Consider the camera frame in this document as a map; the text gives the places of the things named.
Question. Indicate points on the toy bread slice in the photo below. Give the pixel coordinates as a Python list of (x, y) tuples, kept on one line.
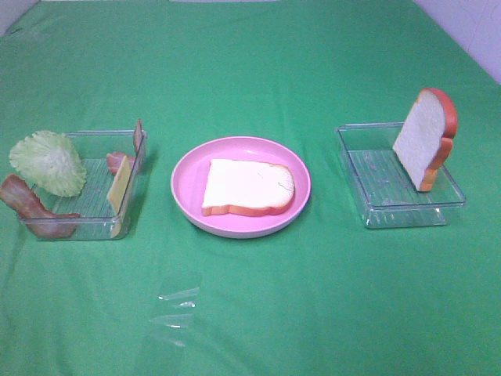
[(426, 137), (249, 188)]

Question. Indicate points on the toy yellow cheese slice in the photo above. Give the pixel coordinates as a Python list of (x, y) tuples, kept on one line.
[(116, 194)]

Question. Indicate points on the toy bacon strip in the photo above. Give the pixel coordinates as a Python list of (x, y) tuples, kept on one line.
[(114, 159), (16, 194)]

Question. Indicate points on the toy lettuce leaf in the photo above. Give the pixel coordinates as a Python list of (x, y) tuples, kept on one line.
[(51, 161)]

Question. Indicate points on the toy bacon strip front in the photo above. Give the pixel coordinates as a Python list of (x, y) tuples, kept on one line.
[(16, 194)]

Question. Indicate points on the pink round plate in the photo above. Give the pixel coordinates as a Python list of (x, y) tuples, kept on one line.
[(189, 177)]

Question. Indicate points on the clear bread container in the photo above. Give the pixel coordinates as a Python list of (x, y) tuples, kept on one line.
[(383, 192)]

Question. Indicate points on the green tablecloth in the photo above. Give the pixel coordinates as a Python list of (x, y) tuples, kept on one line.
[(325, 296)]

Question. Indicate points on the clear fillings container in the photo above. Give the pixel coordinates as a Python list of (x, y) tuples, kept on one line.
[(90, 215)]

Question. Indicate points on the clear plastic film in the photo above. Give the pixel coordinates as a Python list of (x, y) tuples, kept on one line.
[(173, 310)]

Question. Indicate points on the toy bread slice upright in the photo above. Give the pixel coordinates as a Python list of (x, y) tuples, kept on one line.
[(426, 137)]

